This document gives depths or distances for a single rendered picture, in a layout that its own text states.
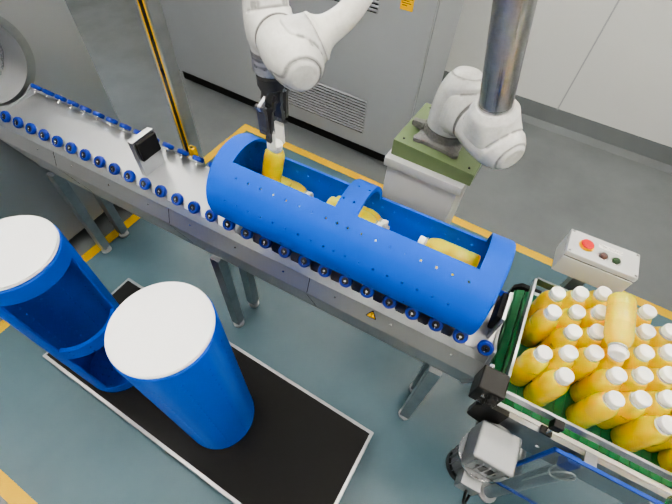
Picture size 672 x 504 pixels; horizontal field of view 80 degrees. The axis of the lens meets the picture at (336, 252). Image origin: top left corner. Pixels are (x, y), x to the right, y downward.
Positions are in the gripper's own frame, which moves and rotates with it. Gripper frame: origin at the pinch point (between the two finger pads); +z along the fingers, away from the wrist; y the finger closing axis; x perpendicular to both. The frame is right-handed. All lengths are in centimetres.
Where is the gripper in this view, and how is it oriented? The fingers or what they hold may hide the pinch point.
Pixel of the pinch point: (275, 136)
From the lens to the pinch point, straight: 123.6
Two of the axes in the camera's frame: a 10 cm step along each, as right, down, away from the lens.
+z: -0.6, 5.9, 8.1
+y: -4.7, 7.0, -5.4
